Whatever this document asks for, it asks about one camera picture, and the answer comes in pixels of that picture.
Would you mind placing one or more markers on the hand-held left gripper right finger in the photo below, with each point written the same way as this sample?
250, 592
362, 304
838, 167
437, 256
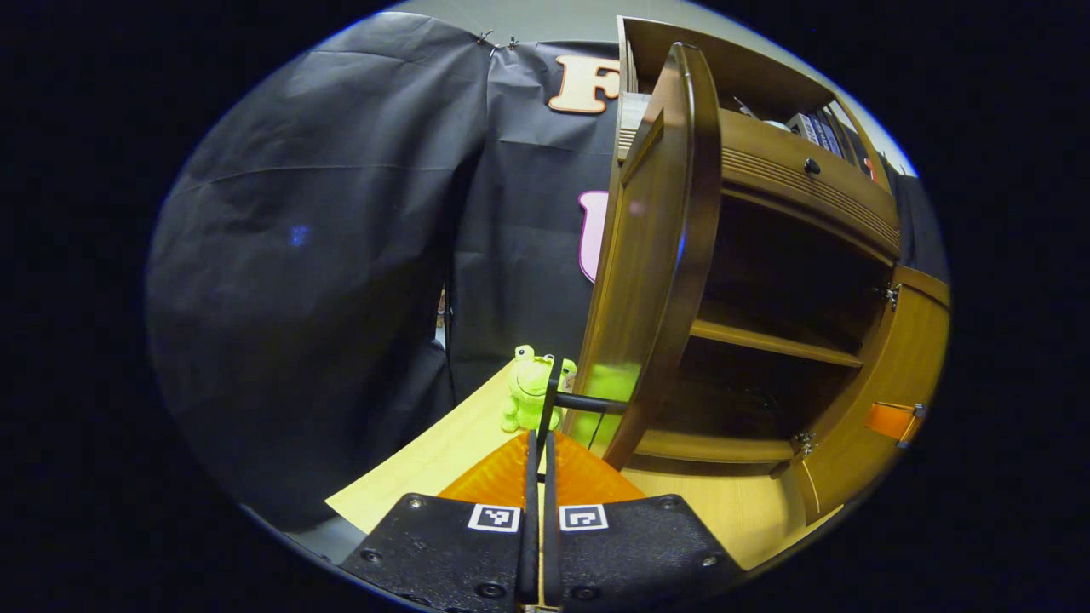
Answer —
639, 553

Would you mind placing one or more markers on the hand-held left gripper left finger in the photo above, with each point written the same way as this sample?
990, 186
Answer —
451, 553

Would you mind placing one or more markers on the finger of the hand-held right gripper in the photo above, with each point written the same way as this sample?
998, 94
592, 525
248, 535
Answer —
887, 420

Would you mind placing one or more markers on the wooden shoe cabinet door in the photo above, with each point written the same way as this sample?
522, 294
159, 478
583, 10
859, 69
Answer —
886, 358
647, 255

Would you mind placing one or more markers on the wooden double-door shoe cabinet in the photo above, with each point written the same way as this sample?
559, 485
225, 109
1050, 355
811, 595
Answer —
792, 187

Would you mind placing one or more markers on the green frog plush toy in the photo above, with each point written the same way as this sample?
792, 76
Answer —
532, 387

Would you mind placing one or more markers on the light purple book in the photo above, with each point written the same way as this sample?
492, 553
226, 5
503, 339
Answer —
837, 134

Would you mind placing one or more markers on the black backdrop cloth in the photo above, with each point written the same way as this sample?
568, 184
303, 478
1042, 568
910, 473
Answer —
298, 255

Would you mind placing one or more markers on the pale tube in cup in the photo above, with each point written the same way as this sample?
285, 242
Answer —
747, 108

